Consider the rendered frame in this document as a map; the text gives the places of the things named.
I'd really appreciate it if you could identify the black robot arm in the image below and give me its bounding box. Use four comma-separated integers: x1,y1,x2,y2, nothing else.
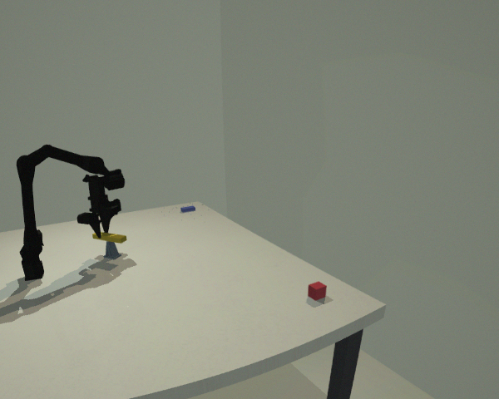
17,145,125,281

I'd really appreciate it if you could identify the yellow bar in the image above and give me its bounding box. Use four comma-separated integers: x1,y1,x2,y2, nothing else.
92,232,126,243

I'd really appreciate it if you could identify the blue rectangular block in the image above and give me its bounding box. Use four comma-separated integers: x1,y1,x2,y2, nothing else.
180,206,195,213

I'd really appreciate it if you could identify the small red cube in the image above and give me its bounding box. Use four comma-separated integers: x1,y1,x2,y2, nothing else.
309,281,327,300

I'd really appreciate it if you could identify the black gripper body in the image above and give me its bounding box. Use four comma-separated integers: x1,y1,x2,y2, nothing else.
77,192,108,224

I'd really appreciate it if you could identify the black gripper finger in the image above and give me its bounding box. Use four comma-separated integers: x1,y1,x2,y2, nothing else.
100,215,114,233
89,219,101,239

